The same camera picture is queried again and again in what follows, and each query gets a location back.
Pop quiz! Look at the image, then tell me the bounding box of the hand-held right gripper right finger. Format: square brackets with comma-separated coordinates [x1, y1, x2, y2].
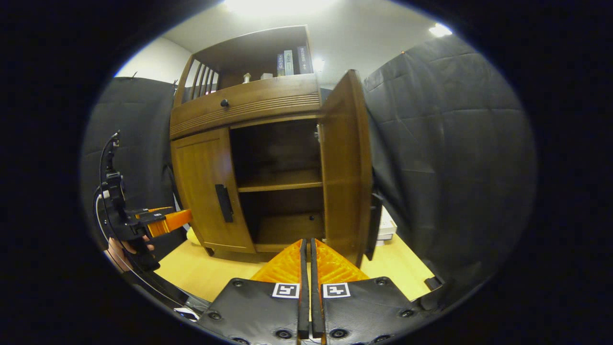
[310, 238, 431, 345]

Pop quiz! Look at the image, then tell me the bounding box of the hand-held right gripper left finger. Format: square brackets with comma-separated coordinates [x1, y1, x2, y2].
[197, 239, 310, 345]

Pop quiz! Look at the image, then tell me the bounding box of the black door handle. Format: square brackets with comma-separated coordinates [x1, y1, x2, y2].
[365, 193, 384, 262]
[215, 184, 235, 223]

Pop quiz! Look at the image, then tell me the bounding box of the wooden double-door shoe cabinet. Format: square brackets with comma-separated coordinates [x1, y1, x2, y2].
[169, 25, 331, 254]

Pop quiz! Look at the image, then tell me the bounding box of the wooden drawer with black knob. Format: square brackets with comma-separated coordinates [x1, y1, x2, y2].
[170, 74, 321, 140]

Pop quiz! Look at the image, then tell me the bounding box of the large ceiling light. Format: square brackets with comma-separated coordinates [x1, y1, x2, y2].
[223, 0, 336, 15]

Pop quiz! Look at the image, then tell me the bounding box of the black cable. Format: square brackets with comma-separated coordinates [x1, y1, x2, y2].
[92, 132, 120, 254]

